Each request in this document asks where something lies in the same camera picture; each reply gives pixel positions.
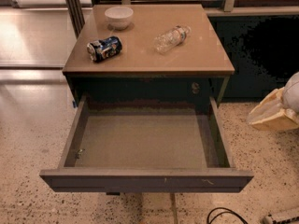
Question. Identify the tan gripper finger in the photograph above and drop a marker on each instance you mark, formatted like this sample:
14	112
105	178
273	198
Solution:
271	103
284	119

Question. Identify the grey top drawer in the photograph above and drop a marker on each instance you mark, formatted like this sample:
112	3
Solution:
146	146

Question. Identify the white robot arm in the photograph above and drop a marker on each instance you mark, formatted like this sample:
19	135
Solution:
290	95

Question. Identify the brown drawer cabinet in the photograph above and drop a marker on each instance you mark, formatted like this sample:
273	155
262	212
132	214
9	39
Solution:
195	72

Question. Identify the dark low side cabinet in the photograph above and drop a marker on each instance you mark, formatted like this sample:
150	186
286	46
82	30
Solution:
264	50

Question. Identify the grey power strip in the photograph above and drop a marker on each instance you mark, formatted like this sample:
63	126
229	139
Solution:
290	216

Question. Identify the clear plastic bottle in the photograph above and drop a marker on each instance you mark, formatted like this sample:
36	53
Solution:
170	39

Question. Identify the white ceramic bowl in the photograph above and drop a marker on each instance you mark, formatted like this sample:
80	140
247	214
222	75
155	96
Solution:
119	18

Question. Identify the blue soda can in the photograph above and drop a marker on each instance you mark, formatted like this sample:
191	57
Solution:
103	49

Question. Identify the metal window frame post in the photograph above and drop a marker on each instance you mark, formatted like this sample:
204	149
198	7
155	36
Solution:
76	15

